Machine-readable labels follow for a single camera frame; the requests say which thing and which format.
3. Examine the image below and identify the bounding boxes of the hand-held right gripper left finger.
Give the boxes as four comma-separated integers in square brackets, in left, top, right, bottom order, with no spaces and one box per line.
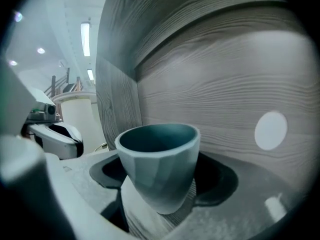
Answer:
[45,150,131,240]

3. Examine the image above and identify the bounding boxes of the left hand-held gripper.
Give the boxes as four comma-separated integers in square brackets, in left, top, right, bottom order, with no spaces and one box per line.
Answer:
[21,120,84,160]

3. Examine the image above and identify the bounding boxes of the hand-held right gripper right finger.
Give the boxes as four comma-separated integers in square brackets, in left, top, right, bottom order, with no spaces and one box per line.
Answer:
[159,151,305,240]

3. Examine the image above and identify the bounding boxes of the grey cup with teal inside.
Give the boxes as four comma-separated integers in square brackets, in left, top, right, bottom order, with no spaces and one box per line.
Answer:
[114,123,201,215]

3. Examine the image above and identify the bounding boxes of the grey wood-grain cabinet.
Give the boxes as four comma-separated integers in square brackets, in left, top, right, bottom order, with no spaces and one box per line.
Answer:
[95,0,320,185]

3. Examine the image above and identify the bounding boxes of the wooden stair railing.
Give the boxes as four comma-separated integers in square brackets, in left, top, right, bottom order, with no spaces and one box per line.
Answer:
[44,67,83,98]

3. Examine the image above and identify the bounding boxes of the white curved pedestal table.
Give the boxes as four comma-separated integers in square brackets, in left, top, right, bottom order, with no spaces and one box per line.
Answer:
[51,90,108,157]

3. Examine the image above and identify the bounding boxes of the grey gripper camera box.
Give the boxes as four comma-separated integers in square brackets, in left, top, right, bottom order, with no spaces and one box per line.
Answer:
[29,103,60,122]

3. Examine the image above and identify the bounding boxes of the white round cable hole cap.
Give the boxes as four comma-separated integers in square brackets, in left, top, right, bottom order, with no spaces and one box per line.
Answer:
[254,110,289,151]

